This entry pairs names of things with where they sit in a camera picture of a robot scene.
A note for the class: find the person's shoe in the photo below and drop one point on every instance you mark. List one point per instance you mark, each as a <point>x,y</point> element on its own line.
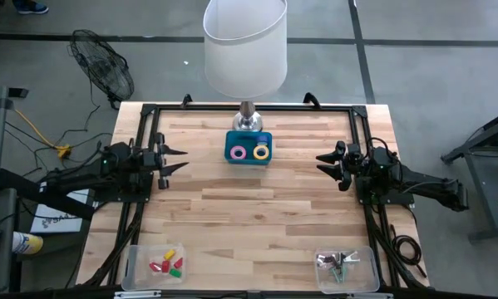
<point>32,7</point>

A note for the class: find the black aluminium table frame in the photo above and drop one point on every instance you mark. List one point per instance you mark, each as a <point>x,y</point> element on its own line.
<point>190,108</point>

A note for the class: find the light grey staple remover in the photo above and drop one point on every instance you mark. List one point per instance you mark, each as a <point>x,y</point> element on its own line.
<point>351,258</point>

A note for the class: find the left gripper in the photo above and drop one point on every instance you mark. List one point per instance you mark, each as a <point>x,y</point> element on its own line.
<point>151,160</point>

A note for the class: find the blue plastic bin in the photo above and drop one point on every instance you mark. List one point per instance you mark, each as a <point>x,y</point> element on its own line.
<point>248,139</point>

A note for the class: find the silver lamp white shade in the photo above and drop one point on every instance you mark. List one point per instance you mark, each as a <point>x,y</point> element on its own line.
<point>244,54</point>

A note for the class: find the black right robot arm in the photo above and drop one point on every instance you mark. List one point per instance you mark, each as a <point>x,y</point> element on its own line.
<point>423,184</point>

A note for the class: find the red mini stapler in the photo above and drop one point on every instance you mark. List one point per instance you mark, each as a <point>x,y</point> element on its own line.
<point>155,267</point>
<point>166,266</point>
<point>178,263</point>

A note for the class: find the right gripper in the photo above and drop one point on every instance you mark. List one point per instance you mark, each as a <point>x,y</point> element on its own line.
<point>353,164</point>

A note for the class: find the green mini stapler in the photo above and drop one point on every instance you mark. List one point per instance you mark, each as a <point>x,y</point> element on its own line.
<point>175,273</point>

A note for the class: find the black floor fan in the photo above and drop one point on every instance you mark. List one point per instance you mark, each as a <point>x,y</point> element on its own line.
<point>103,66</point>

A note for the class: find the grey metal workstation frame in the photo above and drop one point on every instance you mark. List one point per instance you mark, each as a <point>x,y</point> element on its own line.
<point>481,187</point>

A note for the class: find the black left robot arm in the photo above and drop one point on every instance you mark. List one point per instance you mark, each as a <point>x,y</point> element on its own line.
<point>82,176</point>

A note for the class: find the pink tape roll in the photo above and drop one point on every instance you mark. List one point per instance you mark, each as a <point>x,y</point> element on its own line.
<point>232,153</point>

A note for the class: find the yellow mini stapler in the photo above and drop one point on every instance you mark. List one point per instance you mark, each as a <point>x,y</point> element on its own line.
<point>169,254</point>

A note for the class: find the white paper sign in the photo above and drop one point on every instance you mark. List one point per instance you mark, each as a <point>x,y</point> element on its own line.
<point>57,220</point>

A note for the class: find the clear plastic bin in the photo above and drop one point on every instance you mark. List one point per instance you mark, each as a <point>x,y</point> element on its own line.
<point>365,274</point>
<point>136,266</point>

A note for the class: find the white yellow spray bottle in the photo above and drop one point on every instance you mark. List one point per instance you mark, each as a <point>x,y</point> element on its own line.
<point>28,243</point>

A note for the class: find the yellow tape roll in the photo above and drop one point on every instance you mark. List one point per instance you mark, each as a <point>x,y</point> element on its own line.
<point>255,152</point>

